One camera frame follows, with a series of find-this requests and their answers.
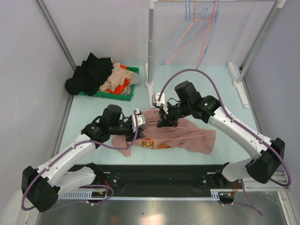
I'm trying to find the pink t shirt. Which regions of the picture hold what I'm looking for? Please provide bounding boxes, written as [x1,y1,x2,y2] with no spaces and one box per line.
[110,109,216,157]

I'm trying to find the grey garment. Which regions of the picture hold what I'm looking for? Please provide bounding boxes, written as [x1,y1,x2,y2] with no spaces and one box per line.
[125,73,142,96]

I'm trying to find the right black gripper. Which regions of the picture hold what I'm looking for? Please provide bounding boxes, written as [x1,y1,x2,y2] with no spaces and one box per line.
[157,100,191,127]

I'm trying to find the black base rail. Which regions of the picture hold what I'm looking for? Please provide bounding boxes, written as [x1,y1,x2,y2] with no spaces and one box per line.
[87,163,241,199]

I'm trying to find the white clothes rack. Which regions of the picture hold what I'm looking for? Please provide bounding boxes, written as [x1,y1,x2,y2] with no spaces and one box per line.
[145,0,286,108]

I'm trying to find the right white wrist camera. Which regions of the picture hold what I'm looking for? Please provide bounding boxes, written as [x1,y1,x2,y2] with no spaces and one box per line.
[151,93,168,114]

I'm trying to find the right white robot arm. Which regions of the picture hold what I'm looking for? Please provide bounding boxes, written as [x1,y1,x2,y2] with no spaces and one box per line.
[152,81,285,188]

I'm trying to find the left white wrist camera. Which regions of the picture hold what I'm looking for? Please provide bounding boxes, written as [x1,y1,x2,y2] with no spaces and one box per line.
[131,108,146,132]

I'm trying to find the white cable duct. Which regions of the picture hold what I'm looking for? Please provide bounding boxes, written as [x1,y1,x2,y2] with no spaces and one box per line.
[58,190,220,201]

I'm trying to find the pink hanger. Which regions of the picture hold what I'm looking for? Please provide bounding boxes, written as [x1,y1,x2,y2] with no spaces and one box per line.
[195,0,218,70]
[159,0,220,68]
[139,127,209,145]

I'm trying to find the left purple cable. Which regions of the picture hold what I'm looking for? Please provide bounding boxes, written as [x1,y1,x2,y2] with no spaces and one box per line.
[21,110,141,211]

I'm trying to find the orange garment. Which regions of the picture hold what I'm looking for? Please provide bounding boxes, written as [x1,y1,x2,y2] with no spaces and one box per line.
[107,79,129,94]

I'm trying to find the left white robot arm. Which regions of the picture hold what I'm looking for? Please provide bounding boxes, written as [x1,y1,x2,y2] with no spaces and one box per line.
[21,105,146,212]

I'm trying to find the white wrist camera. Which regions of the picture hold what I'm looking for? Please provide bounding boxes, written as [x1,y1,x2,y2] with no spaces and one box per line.
[151,93,168,114]
[131,108,146,132]

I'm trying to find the beige garment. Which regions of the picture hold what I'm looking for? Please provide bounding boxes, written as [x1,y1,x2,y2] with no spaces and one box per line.
[98,63,134,92]

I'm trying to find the blue hanger right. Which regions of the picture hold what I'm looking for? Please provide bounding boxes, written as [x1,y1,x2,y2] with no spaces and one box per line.
[199,0,221,66]

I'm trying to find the blue hanger left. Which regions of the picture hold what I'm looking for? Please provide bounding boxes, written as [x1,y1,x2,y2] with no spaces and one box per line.
[159,0,210,66]

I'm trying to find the black garment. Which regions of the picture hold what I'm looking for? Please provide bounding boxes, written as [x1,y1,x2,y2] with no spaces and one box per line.
[65,53,113,96]

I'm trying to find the green plastic bin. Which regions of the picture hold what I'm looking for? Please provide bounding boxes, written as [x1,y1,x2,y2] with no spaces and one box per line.
[93,65,140,101]

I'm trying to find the blue hanger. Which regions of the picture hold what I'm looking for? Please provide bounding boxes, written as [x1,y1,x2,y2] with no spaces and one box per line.
[159,0,210,66]
[199,0,221,66]

